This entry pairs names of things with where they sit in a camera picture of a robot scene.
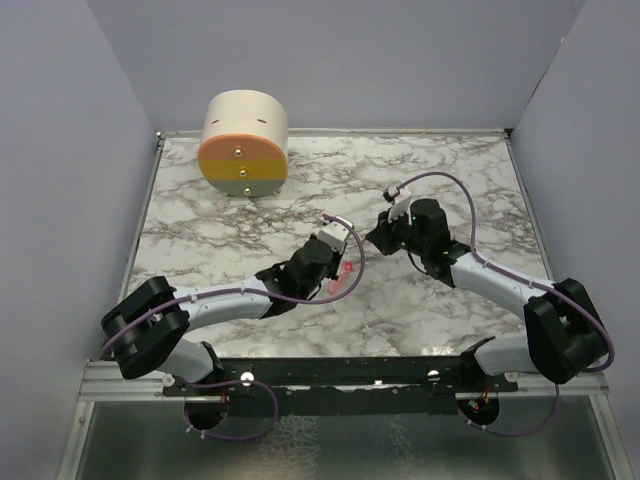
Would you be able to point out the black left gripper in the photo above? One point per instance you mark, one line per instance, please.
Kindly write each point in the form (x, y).
(337, 256)

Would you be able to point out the round three-drawer storage box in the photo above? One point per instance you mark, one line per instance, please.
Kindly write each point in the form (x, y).
(243, 150)

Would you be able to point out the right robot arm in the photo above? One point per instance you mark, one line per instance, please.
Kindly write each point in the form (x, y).
(564, 335)

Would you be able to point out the pink strap keyring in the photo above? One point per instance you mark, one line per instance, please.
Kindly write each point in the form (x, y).
(335, 286)

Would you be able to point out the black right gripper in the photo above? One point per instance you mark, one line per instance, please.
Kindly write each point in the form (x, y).
(381, 235)

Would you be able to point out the aluminium table frame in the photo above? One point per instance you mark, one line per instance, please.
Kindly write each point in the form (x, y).
(198, 237)

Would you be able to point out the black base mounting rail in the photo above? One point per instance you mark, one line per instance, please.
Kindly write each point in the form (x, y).
(341, 386)

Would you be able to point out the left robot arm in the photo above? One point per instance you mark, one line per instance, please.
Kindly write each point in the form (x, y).
(145, 330)

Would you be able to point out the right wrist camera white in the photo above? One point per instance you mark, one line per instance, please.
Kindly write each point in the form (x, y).
(399, 198)

